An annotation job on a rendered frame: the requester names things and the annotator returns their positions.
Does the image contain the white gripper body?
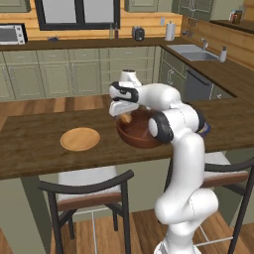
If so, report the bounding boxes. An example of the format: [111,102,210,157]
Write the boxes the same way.
[108,99,140,118]

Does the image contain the tan bun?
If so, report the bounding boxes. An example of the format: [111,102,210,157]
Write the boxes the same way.
[119,113,133,125]

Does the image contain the brown wooden bowl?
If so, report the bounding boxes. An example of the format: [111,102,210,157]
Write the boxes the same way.
[115,109,166,150]

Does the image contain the light wooden plate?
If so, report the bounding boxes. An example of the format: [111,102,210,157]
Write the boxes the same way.
[60,127,101,153]

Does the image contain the blue rimmed plate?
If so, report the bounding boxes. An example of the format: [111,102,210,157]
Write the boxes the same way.
[197,120,211,137]

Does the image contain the green base cupboards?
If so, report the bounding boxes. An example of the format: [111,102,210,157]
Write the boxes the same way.
[0,46,239,103]

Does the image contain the black toaster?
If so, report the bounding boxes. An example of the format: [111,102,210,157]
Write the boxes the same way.
[131,25,146,43]

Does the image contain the dark dishwasher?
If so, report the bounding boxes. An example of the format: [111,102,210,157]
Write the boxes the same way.
[183,68,214,102]

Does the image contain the white paper towel roll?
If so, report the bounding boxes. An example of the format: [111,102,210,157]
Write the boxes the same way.
[165,20,177,42]

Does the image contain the dark chair with white seat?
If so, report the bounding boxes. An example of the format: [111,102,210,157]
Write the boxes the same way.
[37,165,135,254]
[164,152,254,254]

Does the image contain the steel sink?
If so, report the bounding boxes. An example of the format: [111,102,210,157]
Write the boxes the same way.
[167,44,220,63]

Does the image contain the black framed window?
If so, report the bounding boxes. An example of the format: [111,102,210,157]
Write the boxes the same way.
[34,0,121,32]

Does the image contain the white soap dispenser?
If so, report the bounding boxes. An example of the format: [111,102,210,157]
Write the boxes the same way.
[218,46,228,64]

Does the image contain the white microwave oven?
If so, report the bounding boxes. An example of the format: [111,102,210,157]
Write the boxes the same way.
[0,23,29,46]

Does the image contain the small jars on shelf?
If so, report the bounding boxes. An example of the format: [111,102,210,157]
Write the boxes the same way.
[228,9,243,25]

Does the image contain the hanging utensil rail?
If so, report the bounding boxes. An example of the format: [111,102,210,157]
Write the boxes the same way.
[181,18,198,38]

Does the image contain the green wall cupboards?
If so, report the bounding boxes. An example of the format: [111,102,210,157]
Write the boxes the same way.
[0,0,246,22]

